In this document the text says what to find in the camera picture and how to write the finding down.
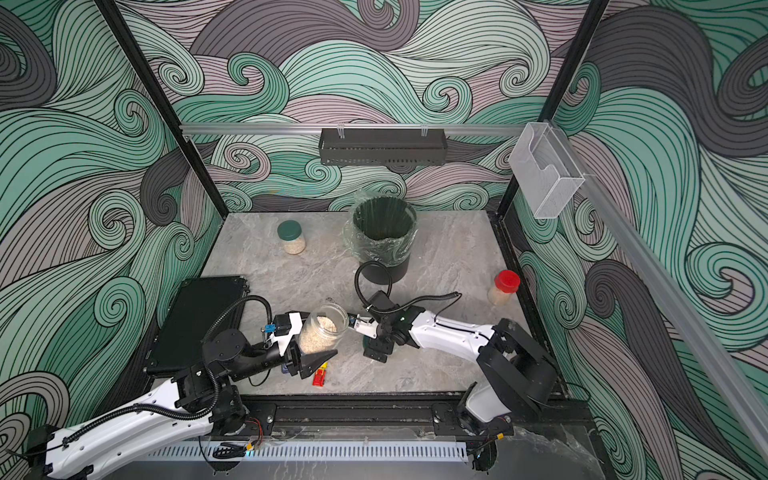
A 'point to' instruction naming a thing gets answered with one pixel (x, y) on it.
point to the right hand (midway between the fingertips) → (372, 334)
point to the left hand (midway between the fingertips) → (328, 328)
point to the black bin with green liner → (382, 229)
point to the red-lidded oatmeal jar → (506, 284)
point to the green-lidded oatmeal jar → (290, 233)
